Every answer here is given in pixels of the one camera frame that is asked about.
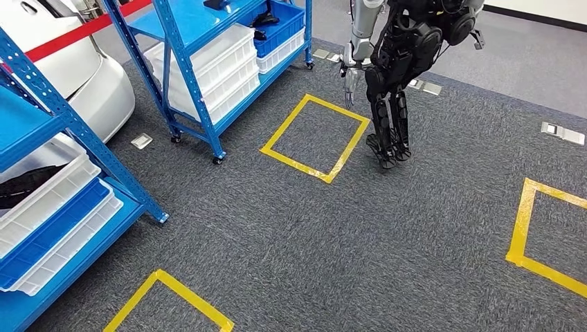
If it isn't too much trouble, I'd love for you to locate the standing humanoid's grey hand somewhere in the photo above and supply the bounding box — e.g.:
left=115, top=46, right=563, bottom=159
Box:
left=340, top=64, right=364, bottom=109

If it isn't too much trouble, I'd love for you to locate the black plastic part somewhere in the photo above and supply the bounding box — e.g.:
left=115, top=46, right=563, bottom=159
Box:
left=0, top=164, right=69, bottom=210
left=251, top=11, right=280, bottom=42

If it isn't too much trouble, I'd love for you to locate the blue metal shelf rack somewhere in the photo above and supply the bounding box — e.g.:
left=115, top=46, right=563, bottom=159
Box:
left=101, top=0, right=315, bottom=166
left=0, top=27, right=170, bottom=332

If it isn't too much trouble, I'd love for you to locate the yellow floor tape square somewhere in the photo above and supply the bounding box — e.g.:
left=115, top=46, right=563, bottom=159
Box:
left=259, top=93, right=372, bottom=185

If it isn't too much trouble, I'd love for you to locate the white car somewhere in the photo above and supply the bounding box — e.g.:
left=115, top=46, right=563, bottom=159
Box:
left=0, top=0, right=136, bottom=144

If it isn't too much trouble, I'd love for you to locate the chrome chair base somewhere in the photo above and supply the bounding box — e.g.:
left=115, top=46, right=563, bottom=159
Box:
left=69, top=0, right=105, bottom=20

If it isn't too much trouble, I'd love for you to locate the red barrier belt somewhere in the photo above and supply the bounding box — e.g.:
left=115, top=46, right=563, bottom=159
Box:
left=0, top=0, right=152, bottom=74

